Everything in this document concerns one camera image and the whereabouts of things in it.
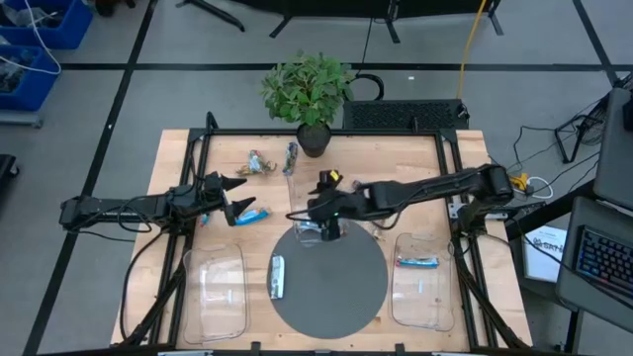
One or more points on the blue granola bar red ends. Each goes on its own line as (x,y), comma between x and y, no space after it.
(418,262)

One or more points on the black backlit keyboard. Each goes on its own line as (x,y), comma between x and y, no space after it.
(605,259)

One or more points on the white printed sheet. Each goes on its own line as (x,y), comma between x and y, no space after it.
(544,262)

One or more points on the black partition screen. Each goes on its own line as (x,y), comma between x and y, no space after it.
(346,6)

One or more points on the round grey woven placemat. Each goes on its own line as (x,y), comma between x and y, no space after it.
(329,292)

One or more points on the green potted plant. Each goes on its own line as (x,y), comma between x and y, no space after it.
(306,94)

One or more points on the dark green granola bar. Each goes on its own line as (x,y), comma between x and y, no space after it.
(291,158)

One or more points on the green and blue granola bar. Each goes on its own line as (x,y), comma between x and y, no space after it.
(204,220)

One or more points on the grey cart base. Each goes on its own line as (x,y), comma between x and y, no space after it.
(20,118)

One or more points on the blue storage crate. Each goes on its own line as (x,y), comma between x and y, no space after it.
(39,84)
(64,29)

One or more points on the black pole stand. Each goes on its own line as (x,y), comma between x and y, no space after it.
(212,14)

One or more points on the black table clamp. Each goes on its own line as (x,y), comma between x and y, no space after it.
(255,348)
(399,349)

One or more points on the black equipment piece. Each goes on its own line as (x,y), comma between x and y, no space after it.
(7,170)

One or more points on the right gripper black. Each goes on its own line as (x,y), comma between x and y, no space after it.
(338,205)

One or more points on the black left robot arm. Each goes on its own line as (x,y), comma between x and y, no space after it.
(148,205)

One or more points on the green and beige granola bar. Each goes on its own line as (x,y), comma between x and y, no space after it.
(244,171)

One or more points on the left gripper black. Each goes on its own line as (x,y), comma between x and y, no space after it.
(212,193)

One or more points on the yellow power plug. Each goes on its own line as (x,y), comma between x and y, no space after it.
(519,182)

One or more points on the black metal rig frame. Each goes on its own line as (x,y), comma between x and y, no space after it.
(395,132)

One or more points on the grey keyboard tray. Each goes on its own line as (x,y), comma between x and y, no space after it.
(573,292)

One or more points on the clear plastic bin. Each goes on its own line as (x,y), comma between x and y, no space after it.
(423,301)
(215,296)
(297,198)

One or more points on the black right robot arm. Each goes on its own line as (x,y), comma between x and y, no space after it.
(420,190)

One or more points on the blue granola bar orange ends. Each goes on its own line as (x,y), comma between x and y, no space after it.
(252,216)

